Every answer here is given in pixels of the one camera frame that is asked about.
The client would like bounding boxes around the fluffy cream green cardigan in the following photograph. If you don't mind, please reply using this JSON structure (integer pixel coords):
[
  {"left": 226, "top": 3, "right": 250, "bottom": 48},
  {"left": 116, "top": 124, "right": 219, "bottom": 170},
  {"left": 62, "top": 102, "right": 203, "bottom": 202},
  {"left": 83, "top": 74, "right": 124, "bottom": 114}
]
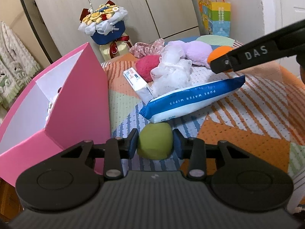
[{"left": 0, "top": 20, "right": 42, "bottom": 111}]

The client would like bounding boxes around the white door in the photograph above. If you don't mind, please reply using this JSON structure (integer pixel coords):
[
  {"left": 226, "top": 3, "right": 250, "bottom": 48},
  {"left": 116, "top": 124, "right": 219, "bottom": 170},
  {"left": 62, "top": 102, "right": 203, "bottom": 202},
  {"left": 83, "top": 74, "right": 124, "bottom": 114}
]
[{"left": 258, "top": 0, "right": 305, "bottom": 53}]

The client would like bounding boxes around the magenta fuzzy plush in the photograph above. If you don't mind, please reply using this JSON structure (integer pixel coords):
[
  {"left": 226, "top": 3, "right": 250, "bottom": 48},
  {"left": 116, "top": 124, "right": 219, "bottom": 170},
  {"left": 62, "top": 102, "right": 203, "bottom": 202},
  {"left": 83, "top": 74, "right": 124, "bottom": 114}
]
[{"left": 135, "top": 54, "right": 161, "bottom": 81}]

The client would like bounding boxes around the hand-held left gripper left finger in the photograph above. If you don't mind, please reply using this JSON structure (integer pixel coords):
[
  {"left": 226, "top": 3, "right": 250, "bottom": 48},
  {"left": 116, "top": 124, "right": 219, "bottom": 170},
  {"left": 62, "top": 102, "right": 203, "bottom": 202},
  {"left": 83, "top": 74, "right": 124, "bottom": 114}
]
[{"left": 61, "top": 128, "right": 139, "bottom": 180}]

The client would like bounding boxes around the knitted flower bouquet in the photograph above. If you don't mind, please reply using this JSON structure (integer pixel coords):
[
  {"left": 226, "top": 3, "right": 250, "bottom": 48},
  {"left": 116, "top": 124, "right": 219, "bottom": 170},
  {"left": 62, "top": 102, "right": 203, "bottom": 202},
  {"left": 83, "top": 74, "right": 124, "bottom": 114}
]
[{"left": 78, "top": 1, "right": 134, "bottom": 61}]

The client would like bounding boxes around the patchwork patterned blanket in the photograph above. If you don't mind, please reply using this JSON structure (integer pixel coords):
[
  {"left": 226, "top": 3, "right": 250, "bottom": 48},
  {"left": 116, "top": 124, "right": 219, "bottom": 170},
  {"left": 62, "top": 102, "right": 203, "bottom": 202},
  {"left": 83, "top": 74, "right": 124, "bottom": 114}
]
[{"left": 100, "top": 36, "right": 305, "bottom": 179}]

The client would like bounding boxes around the colourful paper gift bag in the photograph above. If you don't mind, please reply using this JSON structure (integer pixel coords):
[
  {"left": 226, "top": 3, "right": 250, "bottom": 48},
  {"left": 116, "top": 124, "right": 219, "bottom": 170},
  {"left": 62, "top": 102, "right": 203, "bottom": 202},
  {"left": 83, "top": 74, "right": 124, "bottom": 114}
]
[{"left": 197, "top": 0, "right": 231, "bottom": 37}]

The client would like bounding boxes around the blue and white wipes pack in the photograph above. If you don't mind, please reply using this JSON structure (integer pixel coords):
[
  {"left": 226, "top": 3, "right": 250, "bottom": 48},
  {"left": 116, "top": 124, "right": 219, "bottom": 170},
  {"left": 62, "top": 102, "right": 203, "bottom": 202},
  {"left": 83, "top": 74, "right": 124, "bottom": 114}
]
[{"left": 139, "top": 75, "right": 246, "bottom": 124}]

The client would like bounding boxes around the small white tissue pack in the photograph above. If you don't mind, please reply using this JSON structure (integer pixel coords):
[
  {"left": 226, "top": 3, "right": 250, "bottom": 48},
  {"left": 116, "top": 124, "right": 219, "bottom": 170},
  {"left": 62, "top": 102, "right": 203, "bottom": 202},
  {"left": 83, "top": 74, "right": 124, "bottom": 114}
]
[{"left": 123, "top": 68, "right": 153, "bottom": 102}]

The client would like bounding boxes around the black clothes rack pole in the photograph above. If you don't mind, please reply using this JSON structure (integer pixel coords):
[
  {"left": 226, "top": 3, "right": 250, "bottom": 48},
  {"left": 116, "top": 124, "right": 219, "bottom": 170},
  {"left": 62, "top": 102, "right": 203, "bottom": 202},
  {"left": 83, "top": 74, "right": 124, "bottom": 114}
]
[{"left": 16, "top": 0, "right": 63, "bottom": 56}]

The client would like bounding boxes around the pink floral scrunchie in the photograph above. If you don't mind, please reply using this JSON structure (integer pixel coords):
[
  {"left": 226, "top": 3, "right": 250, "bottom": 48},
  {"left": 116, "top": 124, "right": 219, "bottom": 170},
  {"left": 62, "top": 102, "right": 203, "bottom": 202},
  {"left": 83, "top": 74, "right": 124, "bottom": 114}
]
[{"left": 130, "top": 39, "right": 165, "bottom": 59}]

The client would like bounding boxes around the purple plush toy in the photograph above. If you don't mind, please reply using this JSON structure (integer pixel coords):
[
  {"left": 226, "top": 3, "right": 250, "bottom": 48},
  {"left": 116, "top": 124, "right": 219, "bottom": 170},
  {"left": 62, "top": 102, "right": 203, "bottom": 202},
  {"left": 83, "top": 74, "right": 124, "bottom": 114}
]
[{"left": 167, "top": 40, "right": 213, "bottom": 67}]

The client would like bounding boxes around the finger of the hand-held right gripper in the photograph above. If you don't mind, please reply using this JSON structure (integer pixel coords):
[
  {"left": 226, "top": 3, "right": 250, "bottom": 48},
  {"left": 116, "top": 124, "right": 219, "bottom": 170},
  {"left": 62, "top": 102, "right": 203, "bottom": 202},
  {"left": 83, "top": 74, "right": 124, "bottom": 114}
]
[{"left": 209, "top": 49, "right": 240, "bottom": 75}]

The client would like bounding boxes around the beige wardrobe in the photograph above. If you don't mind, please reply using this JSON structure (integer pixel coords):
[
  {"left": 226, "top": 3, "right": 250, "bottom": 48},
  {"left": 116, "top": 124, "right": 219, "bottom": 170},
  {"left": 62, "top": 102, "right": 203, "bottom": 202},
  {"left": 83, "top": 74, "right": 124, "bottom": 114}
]
[{"left": 29, "top": 0, "right": 201, "bottom": 58}]

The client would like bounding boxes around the pink cardboard box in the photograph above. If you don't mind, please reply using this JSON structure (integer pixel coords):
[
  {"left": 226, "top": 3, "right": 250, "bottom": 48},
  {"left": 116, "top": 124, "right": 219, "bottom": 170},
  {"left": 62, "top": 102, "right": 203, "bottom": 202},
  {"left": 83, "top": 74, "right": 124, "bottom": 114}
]
[{"left": 0, "top": 42, "right": 110, "bottom": 188}]

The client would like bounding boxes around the white mesh bath pouf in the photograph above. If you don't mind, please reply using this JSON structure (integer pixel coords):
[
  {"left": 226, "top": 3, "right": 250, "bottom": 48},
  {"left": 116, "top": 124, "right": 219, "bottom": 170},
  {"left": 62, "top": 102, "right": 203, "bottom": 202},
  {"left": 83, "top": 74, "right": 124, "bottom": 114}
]
[{"left": 150, "top": 44, "right": 193, "bottom": 96}]

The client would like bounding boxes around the green soft ball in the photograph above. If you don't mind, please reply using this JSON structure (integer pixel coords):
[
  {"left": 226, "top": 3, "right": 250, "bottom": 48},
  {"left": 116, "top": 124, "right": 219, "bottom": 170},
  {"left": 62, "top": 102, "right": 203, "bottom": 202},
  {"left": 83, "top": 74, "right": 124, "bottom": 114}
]
[{"left": 136, "top": 122, "right": 173, "bottom": 160}]

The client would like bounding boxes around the orange soft ball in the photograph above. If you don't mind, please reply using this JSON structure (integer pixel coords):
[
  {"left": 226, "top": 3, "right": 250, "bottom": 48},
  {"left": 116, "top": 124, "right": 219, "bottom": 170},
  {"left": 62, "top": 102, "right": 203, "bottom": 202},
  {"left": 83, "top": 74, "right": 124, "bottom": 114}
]
[{"left": 207, "top": 46, "right": 235, "bottom": 73}]

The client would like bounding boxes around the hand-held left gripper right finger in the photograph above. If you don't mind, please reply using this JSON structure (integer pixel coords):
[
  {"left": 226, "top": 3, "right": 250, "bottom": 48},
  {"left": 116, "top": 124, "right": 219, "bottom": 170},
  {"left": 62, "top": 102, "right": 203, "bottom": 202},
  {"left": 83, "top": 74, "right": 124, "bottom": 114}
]
[{"left": 173, "top": 129, "right": 248, "bottom": 179}]

